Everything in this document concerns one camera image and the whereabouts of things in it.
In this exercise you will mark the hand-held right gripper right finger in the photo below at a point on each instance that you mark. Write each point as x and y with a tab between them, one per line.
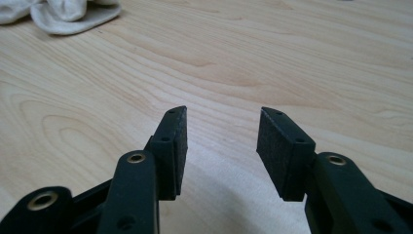
285	156

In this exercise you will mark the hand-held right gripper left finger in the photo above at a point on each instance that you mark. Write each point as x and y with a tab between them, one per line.
168	156

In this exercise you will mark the white cloth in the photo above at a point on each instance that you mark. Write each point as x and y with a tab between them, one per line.
65	14

